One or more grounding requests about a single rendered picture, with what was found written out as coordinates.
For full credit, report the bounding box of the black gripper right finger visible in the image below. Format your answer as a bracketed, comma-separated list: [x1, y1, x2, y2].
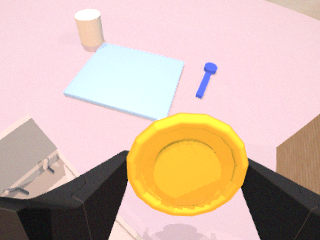
[241, 157, 320, 240]

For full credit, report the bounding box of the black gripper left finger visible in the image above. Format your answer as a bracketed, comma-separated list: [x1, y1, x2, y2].
[0, 151, 129, 240]

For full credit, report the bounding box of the light blue square mat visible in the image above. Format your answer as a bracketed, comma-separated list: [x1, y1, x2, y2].
[63, 43, 185, 121]

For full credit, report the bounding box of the tan cylinder with white top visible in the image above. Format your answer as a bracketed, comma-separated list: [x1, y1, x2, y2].
[75, 8, 104, 47]

